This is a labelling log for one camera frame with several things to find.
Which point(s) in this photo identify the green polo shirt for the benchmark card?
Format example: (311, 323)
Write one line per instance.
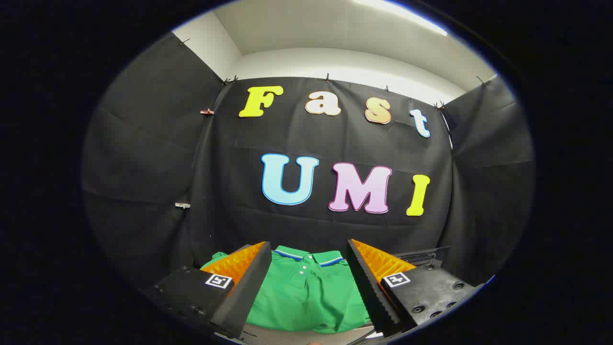
(306, 297)

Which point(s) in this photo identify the silver clip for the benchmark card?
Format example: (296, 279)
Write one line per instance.
(182, 205)

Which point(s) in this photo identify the dark transparent washing machine lid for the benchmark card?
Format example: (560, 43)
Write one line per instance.
(426, 256)

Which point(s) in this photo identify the row of black clips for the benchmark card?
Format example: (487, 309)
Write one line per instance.
(327, 77)

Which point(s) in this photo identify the grey box cabinet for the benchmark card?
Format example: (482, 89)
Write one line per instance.
(297, 338)

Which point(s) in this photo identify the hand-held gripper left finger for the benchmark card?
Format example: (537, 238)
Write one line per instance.
(244, 297)

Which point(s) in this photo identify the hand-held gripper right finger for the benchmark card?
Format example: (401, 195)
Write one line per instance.
(371, 292)

